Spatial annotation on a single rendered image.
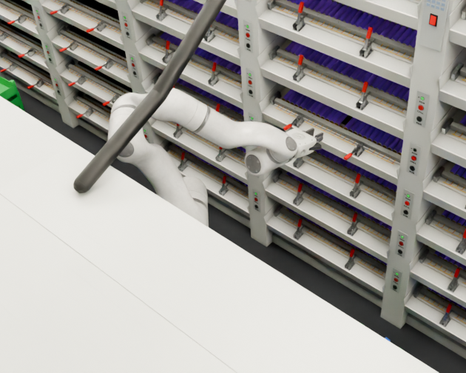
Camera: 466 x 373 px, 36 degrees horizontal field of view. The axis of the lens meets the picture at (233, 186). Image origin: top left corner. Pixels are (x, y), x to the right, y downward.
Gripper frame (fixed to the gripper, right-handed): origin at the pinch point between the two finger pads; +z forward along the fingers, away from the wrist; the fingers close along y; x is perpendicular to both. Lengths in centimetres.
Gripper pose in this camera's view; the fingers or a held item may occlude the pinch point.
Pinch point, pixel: (313, 135)
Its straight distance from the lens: 245.5
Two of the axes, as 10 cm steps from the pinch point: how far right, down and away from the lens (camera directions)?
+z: 6.7, -3.2, 6.7
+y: -7.4, -4.2, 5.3
